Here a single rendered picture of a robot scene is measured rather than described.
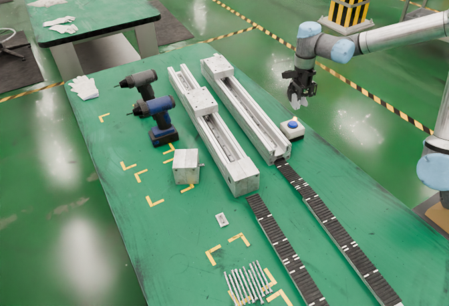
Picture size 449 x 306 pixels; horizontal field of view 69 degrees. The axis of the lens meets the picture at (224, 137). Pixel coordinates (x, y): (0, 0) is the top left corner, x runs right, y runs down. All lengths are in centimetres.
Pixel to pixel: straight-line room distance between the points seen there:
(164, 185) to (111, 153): 32
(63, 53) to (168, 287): 209
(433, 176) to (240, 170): 60
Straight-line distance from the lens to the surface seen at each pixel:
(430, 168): 110
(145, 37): 289
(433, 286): 121
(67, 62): 283
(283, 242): 111
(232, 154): 133
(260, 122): 148
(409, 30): 121
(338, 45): 114
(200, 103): 147
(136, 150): 148
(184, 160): 125
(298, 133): 144
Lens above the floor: 176
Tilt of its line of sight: 42 degrees down
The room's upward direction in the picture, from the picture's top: 3 degrees counter-clockwise
